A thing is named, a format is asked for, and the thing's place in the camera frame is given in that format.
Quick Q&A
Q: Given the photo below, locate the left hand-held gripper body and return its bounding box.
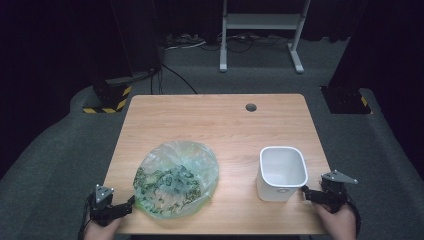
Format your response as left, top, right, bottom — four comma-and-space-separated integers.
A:
88, 183, 125, 228

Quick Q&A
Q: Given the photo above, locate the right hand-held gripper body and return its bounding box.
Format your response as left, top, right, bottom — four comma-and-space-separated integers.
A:
319, 169, 359, 214

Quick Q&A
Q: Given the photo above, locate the white plastic bin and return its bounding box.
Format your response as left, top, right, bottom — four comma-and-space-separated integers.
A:
256, 145, 309, 203

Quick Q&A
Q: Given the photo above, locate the clear plastic bag of greens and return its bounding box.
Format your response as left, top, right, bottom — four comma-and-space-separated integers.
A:
132, 140, 220, 220

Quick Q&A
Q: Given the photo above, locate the person's left hand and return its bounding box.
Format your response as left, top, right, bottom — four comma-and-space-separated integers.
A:
83, 216, 123, 240

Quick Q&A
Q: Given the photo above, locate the person's right hand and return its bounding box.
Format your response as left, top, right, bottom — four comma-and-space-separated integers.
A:
312, 201, 357, 240

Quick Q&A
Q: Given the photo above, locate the black base with yellow mark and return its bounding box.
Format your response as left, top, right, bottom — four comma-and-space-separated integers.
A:
320, 85, 373, 115

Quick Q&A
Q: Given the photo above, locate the black yellow striped base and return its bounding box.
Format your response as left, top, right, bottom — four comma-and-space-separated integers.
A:
82, 78, 133, 115

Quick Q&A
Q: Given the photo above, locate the black column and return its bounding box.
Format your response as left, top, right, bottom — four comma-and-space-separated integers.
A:
109, 0, 165, 78

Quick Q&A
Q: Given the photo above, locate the white metal stand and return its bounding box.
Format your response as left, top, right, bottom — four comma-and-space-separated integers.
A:
218, 0, 312, 75

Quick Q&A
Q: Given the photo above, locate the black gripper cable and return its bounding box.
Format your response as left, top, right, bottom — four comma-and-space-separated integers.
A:
345, 195, 363, 238
77, 193, 95, 240

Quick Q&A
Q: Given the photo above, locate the black floor cable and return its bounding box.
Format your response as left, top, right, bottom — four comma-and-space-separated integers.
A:
149, 63, 198, 96

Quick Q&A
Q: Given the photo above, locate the bundle of floor cables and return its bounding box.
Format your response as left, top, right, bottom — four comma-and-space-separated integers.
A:
164, 32, 292, 54

